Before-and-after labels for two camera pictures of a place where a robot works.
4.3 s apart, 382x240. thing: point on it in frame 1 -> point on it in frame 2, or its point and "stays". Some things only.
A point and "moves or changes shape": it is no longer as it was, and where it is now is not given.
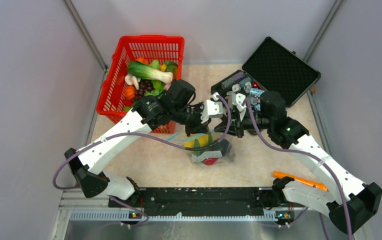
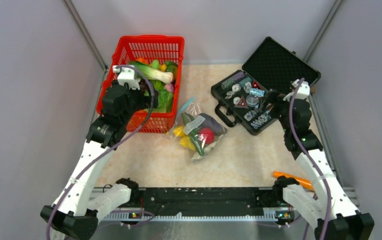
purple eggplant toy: x=222 y=145 moves or changes shape
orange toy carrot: x=316 y=184 stays
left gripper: x=198 y=127 -> x=145 y=101
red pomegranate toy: x=210 y=161 -> x=207 y=134
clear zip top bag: x=222 y=152 moves or changes shape
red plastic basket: x=126 y=49 stays
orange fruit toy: x=142 y=60 stays
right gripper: x=236 y=127 -> x=273 y=97
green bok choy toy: x=147 y=71 stays
